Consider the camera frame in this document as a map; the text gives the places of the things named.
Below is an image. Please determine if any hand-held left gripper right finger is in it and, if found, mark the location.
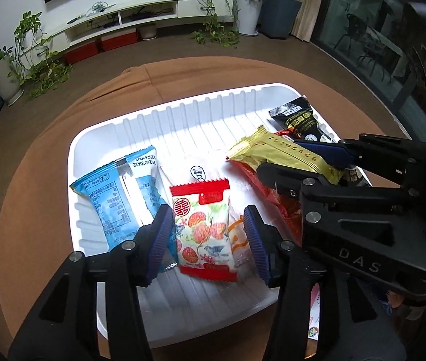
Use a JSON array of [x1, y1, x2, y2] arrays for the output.
[[243, 205, 405, 361]]

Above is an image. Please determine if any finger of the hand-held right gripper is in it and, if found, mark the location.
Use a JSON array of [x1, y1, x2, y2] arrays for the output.
[[257, 162, 418, 251], [295, 133, 426, 192]]

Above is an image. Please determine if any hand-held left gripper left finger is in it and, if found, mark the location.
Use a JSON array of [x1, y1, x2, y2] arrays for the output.
[[8, 204, 178, 361]]

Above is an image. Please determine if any clear packet orange print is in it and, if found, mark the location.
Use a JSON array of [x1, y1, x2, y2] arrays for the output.
[[227, 196, 262, 271]]

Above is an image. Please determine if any red snack packet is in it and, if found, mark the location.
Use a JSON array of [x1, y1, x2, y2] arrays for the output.
[[232, 130, 304, 247]]

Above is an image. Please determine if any gold snack packet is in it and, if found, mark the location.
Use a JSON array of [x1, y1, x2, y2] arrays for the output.
[[226, 125, 343, 186]]

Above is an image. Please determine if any black snack packet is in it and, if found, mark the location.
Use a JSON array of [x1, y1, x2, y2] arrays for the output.
[[267, 96, 373, 189]]

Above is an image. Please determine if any white packet red fruit print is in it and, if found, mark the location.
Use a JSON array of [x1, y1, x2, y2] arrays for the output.
[[170, 178, 239, 283]]

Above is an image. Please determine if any light blue snack packet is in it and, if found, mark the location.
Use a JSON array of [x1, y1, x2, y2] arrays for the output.
[[69, 146, 168, 252]]

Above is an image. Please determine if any plain white snack packet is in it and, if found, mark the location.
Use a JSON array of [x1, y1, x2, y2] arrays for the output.
[[158, 153, 232, 204]]

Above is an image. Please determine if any pink snack packet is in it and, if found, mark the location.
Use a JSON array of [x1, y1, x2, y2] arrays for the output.
[[308, 284, 323, 341]]

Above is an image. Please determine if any white plastic tray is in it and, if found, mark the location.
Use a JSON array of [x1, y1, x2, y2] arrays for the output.
[[66, 83, 343, 348]]

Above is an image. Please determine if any black patio chair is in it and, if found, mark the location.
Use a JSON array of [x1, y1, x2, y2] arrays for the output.
[[333, 13, 368, 51]]

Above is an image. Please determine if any broad-leaf plant blue pot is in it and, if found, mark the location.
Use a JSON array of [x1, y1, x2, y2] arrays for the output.
[[260, 0, 304, 40]]

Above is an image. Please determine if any beige curtain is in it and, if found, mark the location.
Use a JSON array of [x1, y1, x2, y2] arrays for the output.
[[292, 0, 328, 44]]

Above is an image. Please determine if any bushy plant white pot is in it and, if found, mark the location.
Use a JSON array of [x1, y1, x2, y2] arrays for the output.
[[228, 0, 268, 36]]

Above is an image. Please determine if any white television console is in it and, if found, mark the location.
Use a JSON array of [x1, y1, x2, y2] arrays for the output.
[[42, 0, 236, 46]]

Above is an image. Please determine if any red storage box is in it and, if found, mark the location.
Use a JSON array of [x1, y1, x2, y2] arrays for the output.
[[98, 28, 139, 51], [64, 41, 100, 64]]

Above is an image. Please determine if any black set-top box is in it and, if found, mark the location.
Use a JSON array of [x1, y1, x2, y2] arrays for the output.
[[130, 12, 174, 21]]

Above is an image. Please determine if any small plant white ribbed pot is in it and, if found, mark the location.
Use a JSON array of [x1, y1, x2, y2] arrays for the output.
[[0, 47, 26, 106]]

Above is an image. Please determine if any cable clutter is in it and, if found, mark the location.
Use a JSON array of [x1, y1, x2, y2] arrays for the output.
[[85, 2, 118, 17]]

